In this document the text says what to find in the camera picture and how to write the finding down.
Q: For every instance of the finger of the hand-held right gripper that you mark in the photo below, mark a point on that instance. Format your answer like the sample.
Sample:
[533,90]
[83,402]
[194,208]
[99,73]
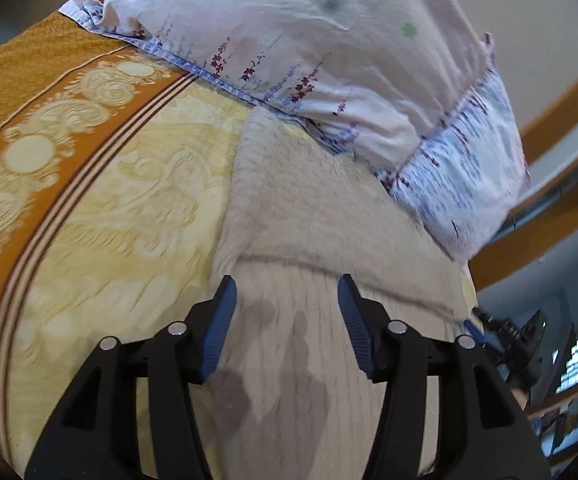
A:
[473,331]

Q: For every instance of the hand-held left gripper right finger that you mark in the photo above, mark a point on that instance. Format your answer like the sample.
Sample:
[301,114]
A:
[356,330]

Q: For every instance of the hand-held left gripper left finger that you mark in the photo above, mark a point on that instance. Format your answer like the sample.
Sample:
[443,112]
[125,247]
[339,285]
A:
[216,330]

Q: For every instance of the beige knitted garment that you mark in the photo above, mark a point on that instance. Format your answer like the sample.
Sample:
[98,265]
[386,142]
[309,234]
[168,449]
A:
[294,210]

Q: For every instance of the window with bars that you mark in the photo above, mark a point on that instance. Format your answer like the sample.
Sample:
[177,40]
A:
[576,357]

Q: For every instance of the yellow orange patterned bedspread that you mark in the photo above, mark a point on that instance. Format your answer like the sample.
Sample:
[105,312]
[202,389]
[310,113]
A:
[94,185]

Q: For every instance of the curved wooden headboard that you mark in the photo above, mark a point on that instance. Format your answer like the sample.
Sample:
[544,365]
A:
[564,110]

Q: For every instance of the white floral pillow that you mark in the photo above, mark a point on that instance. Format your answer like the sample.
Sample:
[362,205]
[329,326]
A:
[294,35]

